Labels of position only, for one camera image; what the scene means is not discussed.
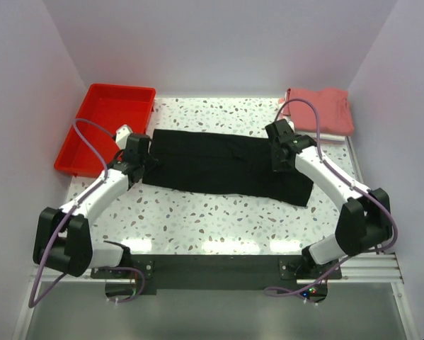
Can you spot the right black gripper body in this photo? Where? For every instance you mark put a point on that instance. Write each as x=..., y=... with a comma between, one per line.
x=276, y=164

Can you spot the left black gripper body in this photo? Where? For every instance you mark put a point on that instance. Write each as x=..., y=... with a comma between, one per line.
x=147, y=160

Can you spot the black t shirt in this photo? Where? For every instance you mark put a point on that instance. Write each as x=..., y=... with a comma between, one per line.
x=202, y=162

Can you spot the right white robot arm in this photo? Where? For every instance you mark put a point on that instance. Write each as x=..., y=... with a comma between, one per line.
x=363, y=220

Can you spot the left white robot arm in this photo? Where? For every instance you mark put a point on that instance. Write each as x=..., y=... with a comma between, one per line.
x=63, y=239

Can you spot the pink folded t shirt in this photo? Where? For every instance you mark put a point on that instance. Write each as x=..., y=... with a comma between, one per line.
x=331, y=104

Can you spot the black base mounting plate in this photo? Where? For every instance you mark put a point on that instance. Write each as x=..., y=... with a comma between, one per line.
x=218, y=272

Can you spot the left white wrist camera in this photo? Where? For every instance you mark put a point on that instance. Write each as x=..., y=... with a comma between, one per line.
x=121, y=136

